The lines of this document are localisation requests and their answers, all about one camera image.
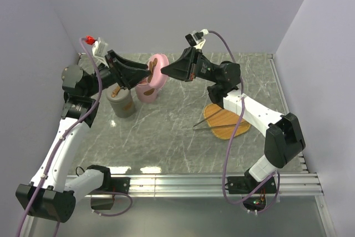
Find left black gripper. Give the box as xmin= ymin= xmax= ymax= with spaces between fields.
xmin=85 ymin=50 xmax=152 ymax=97

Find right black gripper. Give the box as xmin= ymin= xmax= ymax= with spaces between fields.
xmin=161 ymin=47 xmax=220 ymax=84

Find pink round lid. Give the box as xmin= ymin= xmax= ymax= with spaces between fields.
xmin=147 ymin=54 xmax=169 ymax=89

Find metal tongs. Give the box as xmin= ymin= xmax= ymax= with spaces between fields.
xmin=192 ymin=109 xmax=241 ymax=131

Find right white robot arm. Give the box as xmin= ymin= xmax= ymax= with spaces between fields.
xmin=161 ymin=48 xmax=306 ymax=194

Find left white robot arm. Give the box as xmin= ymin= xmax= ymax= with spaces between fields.
xmin=16 ymin=51 xmax=151 ymax=223

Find pink cylindrical container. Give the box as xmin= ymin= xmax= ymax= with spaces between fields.
xmin=135 ymin=82 xmax=158 ymax=103

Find grey cylindrical container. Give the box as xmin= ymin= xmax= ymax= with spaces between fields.
xmin=106 ymin=85 xmax=136 ymax=118

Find woven bamboo tray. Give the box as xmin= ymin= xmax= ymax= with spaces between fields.
xmin=204 ymin=104 xmax=239 ymax=140

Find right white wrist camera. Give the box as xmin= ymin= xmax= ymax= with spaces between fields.
xmin=185 ymin=29 xmax=209 ymax=50

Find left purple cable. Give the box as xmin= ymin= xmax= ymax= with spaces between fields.
xmin=15 ymin=37 xmax=133 ymax=237

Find purple cable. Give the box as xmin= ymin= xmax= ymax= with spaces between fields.
xmin=15 ymin=37 xmax=133 ymax=237
xmin=207 ymin=30 xmax=280 ymax=215

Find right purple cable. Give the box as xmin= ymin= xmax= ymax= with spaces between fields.
xmin=207 ymin=30 xmax=280 ymax=215

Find aluminium mounting rail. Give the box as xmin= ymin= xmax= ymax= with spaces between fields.
xmin=16 ymin=172 xmax=333 ymax=237

